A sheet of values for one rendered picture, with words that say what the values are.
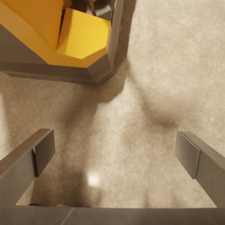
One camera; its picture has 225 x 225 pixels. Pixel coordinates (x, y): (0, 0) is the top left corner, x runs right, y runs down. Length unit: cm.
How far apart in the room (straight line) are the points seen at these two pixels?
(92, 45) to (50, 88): 49
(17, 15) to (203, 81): 92
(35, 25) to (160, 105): 70
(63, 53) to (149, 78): 52
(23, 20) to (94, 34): 28
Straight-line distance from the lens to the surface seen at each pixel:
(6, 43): 74
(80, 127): 95
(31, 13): 57
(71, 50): 67
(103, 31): 74
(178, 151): 17
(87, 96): 97
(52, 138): 16
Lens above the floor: 91
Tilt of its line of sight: 79 degrees down
